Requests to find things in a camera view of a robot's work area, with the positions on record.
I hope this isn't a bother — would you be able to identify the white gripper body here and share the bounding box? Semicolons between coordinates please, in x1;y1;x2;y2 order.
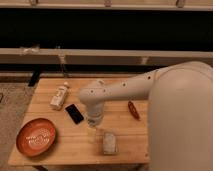
86;106;103;127

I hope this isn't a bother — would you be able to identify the white sponge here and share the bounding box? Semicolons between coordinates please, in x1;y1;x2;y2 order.
103;132;117;155

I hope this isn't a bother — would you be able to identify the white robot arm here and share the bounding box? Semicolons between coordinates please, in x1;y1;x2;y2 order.
78;61;213;171

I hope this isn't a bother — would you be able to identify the clear plastic cup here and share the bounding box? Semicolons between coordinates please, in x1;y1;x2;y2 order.
87;125;103;143

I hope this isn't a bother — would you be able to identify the black smartphone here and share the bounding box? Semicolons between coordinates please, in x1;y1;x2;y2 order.
65;104;84;124

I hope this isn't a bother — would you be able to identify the red chili pepper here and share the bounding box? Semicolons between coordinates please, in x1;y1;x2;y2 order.
128;101;140;120

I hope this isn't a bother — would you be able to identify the orange patterned bowl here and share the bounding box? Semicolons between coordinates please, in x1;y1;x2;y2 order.
16;118;56;157

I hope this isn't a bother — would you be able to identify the black table leg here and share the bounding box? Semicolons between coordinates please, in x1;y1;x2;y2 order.
28;69;41;87

